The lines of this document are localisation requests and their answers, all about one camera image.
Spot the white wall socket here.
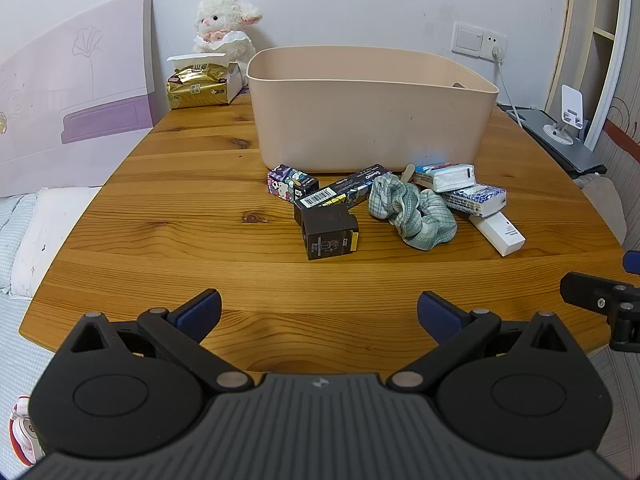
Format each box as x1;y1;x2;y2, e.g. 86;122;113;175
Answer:
480;29;508;60

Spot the beige plastic storage bin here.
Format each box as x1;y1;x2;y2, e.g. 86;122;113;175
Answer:
246;46;500;174

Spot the white plug and cable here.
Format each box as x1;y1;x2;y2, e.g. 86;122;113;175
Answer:
492;45;527;127

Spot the white pocket tissue pack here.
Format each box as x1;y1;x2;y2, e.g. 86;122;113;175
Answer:
412;162;476;194

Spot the long black barcode box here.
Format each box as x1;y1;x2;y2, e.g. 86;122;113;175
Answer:
293;163;399;211

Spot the white shelf unit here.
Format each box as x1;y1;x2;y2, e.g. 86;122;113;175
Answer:
544;0;637;152

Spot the red and white shoe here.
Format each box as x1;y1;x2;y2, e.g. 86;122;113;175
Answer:
8;394;49;467

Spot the gold tissue pack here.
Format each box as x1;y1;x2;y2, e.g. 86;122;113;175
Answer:
166;52;245;110

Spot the white pillow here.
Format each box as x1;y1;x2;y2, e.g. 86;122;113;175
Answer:
9;186;104;302

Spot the slim white box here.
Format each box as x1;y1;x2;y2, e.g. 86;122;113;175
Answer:
468;211;526;258

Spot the white phone stand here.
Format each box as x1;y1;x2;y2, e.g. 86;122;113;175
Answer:
543;84;586;145

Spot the grey cushion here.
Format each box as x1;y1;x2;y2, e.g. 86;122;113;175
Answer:
574;175;629;247

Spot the white wall switch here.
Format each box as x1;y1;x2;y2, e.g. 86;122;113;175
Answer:
452;22;485;56

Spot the blue patterned tissue pack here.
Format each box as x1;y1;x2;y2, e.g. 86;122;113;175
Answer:
442;184;508;219

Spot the grey laptop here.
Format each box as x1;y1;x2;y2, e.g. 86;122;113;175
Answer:
496;103;609;178

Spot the small cartoon print box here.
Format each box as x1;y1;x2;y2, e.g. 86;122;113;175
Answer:
267;163;320;204

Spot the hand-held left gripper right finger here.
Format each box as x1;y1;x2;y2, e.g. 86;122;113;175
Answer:
387;290;584;394

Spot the green plaid cloth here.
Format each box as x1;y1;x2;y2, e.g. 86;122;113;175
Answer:
368;175;459;252

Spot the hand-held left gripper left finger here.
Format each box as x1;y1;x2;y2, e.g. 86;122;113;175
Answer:
60;288;254;394

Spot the black and yellow cube box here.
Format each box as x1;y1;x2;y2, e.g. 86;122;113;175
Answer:
293;204;360;261

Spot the light checked bed sheet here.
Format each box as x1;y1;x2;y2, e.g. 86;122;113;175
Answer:
0;194;68;461

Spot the white and purple headboard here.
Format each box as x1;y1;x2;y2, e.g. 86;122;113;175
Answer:
0;0;156;199

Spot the white plush lamb toy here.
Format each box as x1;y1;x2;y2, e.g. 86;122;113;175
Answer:
192;0;264;69

